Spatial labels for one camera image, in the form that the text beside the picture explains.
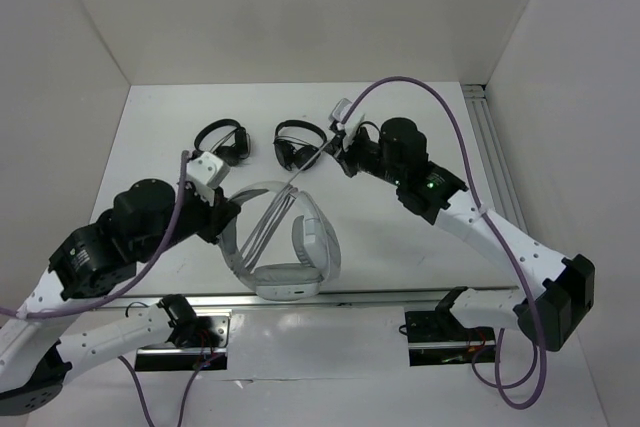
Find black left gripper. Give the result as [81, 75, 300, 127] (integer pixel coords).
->
[136, 180, 241, 263]

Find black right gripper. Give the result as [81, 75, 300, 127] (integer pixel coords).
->
[322, 125, 404, 185]

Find white over-ear headphones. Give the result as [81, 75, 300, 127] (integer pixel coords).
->
[219, 181, 341, 302]

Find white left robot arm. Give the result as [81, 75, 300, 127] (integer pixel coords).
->
[1, 179, 240, 416]

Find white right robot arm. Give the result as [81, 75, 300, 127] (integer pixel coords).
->
[327, 117, 595, 352]

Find black headphones with silver band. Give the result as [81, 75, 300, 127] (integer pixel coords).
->
[194, 119, 251, 167]

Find black headphones with thin band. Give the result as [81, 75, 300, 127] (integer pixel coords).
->
[273, 119, 327, 171]

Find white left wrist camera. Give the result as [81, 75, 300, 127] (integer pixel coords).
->
[186, 151, 230, 205]

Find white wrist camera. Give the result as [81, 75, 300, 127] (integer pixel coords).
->
[186, 151, 230, 205]
[329, 98, 365, 150]

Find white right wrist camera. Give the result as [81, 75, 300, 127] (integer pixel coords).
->
[329, 98, 365, 150]

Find aluminium side rail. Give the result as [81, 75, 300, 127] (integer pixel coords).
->
[461, 84, 529, 233]

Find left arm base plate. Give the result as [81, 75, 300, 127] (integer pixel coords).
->
[134, 313, 230, 373]

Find aluminium front rail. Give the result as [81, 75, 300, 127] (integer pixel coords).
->
[99, 288, 521, 316]

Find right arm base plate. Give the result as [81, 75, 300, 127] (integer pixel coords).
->
[398, 310, 496, 367]

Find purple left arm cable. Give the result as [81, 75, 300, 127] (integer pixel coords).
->
[0, 149, 226, 427]

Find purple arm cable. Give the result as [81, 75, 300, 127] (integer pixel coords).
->
[339, 76, 549, 408]
[0, 149, 226, 427]

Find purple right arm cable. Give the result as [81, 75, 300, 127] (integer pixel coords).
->
[339, 76, 549, 408]

